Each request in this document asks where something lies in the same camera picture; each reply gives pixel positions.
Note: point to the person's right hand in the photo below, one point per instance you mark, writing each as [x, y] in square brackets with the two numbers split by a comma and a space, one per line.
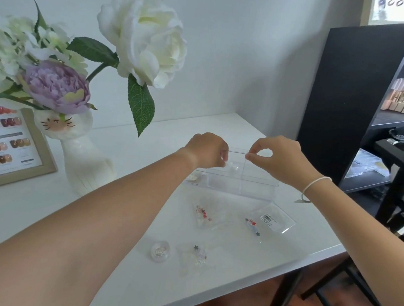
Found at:
[285, 161]

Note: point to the person's left hand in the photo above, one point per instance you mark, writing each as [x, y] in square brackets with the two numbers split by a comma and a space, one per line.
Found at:
[205, 149]

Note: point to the person's left fingers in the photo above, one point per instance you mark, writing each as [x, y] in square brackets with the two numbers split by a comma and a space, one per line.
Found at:
[224, 157]

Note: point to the person's right thumb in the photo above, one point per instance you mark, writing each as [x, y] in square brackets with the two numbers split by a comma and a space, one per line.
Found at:
[256, 159]

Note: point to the clear plastic organizer box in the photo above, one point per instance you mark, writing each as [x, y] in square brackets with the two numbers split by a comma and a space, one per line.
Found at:
[255, 186]

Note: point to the person's right forearm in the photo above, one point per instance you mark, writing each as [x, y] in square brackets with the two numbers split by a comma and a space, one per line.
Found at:
[360, 226]

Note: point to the person's left forearm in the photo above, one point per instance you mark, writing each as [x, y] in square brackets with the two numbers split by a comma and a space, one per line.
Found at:
[88, 226]

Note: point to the small white bead pouch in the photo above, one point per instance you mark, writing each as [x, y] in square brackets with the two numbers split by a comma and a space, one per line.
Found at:
[233, 166]

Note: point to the small clear bead packet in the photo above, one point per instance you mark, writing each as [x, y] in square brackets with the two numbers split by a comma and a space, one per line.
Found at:
[192, 178]

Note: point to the clear bag with red beads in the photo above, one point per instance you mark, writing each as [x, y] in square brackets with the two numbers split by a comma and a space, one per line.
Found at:
[207, 214]

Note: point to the clear bag with white label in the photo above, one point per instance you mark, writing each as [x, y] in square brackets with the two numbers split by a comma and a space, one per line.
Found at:
[273, 221]

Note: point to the clear bag with silver charms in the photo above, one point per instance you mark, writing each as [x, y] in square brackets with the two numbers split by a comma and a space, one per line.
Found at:
[197, 254]

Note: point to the black shelf unit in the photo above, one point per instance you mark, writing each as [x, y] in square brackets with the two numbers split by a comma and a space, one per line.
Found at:
[349, 100]

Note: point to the clear packets on shelf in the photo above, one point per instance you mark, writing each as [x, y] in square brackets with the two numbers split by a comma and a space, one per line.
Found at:
[368, 166]

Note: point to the round clear glitter container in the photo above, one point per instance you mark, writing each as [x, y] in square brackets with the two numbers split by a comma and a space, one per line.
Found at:
[159, 251]

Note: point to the black table leg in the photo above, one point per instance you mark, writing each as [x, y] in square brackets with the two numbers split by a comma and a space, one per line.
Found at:
[281, 296]

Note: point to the white cat-face vase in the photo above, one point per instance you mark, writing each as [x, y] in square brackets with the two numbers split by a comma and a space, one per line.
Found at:
[83, 155]

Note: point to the black chair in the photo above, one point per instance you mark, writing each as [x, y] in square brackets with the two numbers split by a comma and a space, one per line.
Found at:
[394, 194]

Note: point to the white artificial rose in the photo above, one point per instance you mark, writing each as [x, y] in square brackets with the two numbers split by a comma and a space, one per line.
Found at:
[148, 35]

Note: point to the purple artificial peony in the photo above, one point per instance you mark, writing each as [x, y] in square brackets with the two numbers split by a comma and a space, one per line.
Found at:
[57, 85]

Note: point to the framed nail colour chart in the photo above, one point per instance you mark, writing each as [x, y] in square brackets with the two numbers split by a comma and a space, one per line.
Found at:
[11, 143]

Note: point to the white artificial hydrangea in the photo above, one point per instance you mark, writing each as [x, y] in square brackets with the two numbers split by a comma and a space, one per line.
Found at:
[11, 45]

